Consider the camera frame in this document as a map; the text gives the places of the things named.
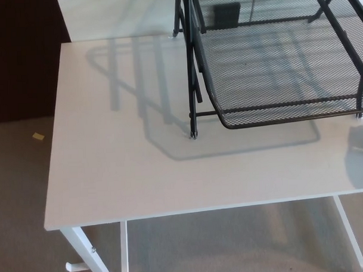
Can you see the white desk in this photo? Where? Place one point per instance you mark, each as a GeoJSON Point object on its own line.
{"type": "Point", "coordinates": [111, 162]}

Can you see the black mesh file tray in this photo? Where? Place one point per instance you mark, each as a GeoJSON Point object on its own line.
{"type": "Point", "coordinates": [257, 79]}

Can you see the yellow sticky note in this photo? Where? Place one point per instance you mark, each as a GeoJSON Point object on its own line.
{"type": "Point", "coordinates": [38, 136]}

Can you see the dark wooden cabinet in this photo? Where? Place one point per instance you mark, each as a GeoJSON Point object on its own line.
{"type": "Point", "coordinates": [23, 58]}

